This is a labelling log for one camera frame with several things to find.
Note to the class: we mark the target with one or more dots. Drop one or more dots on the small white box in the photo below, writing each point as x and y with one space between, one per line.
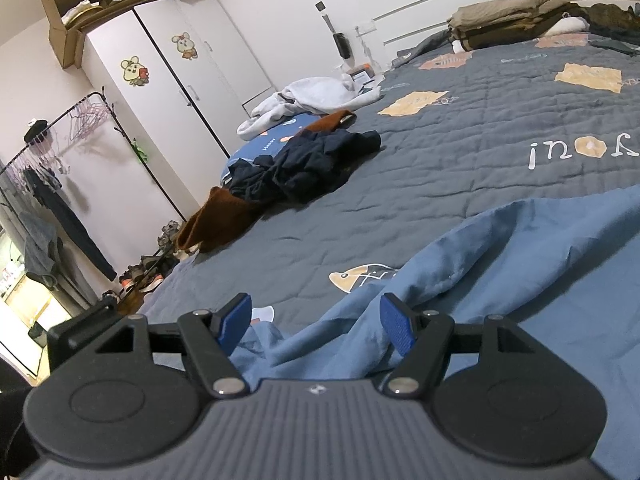
361 76

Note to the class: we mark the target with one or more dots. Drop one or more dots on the green hanging item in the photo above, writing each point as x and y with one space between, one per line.
141 152

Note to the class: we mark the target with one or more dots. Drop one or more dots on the brown fleece garment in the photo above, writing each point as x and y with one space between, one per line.
220 220

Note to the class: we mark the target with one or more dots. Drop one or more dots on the white pillow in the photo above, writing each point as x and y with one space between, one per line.
570 25

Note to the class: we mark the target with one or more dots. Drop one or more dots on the navy clothes heap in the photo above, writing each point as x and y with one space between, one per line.
305 165

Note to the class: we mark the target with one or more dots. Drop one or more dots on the dark grey cloth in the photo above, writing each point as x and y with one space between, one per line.
620 44

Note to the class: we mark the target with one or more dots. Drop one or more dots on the mouse sticker red item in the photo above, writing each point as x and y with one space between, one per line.
135 70

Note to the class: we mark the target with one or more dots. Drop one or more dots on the black hat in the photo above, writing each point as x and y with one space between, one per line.
36 132

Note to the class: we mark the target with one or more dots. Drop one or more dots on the folded khaki brown bedding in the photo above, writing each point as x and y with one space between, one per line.
500 20

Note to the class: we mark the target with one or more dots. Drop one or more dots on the olive mottled cloth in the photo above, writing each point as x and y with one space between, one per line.
615 17

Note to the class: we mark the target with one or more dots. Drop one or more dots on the blue garment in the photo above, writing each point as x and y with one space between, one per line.
525 285

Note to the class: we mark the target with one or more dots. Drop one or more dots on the white wall socket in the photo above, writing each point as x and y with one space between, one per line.
365 27

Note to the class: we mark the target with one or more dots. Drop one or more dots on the grey printed bed quilt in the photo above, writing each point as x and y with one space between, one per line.
450 160

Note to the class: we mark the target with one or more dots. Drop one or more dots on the blue quilted pillow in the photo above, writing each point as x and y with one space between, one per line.
265 147

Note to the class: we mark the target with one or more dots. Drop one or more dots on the white headboard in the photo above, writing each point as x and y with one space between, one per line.
425 10

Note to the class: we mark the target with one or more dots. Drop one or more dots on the white wardrobe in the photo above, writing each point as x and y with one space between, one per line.
200 75

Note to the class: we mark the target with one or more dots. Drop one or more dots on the hanging dark trousers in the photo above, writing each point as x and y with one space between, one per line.
75 230

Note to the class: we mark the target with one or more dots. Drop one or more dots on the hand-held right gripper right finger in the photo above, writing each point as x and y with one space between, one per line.
397 322

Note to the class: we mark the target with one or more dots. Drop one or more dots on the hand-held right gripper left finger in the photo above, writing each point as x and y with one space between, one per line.
235 322

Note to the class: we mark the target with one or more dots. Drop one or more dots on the row of shoes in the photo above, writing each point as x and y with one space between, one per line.
150 270

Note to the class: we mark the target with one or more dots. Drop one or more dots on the black clothes rack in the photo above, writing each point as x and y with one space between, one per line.
100 93

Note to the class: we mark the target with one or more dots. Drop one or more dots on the grey hanging garment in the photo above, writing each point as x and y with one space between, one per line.
42 260

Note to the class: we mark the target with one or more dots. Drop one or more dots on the large open cardboard box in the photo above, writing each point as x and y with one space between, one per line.
57 35

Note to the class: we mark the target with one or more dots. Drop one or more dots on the bunch of pink hangers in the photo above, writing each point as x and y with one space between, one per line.
87 117

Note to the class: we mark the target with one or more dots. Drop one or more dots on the black hairbrush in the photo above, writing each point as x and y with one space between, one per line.
342 45

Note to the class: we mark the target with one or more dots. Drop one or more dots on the white hoodie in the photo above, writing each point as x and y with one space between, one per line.
315 91

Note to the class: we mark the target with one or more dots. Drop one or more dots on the mouse sticker pink bow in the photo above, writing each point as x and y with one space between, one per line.
185 46

